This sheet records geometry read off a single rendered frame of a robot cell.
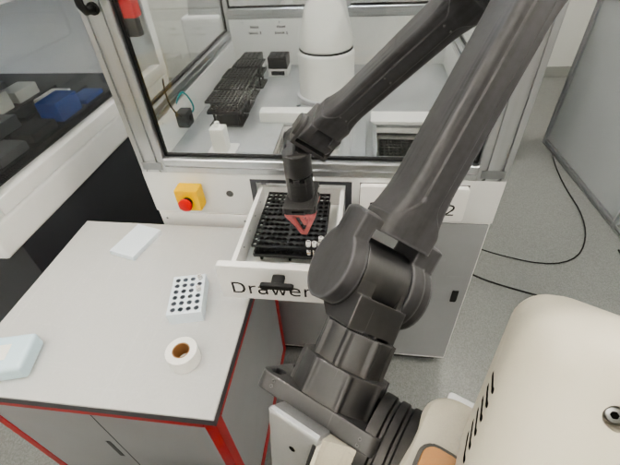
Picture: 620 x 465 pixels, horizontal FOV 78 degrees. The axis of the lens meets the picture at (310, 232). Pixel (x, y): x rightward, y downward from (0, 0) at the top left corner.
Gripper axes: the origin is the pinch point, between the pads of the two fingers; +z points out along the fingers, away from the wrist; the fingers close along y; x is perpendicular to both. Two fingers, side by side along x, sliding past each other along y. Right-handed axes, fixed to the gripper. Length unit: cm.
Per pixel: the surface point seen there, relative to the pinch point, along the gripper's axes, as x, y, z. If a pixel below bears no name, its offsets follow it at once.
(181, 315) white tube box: -29.4, 15.4, 16.4
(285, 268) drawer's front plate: -3.1, 10.1, 3.6
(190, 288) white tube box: -30.0, 7.5, 15.6
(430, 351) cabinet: 40, -25, 87
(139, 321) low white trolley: -41.0, 16.2, 18.9
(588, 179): 148, -163, 94
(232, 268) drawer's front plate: -15.0, 10.5, 4.0
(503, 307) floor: 78, -60, 100
